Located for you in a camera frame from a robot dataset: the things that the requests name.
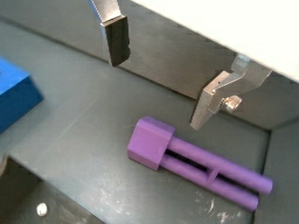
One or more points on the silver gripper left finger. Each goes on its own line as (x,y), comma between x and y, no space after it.
(114,26)

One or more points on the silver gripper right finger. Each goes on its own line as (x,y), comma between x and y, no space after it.
(221,94)

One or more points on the purple three prong object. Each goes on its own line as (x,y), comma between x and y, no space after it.
(157,148)

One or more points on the black curved fixture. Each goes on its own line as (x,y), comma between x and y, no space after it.
(31,201)

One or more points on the blue shape sorter block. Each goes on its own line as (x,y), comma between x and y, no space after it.
(19,94)

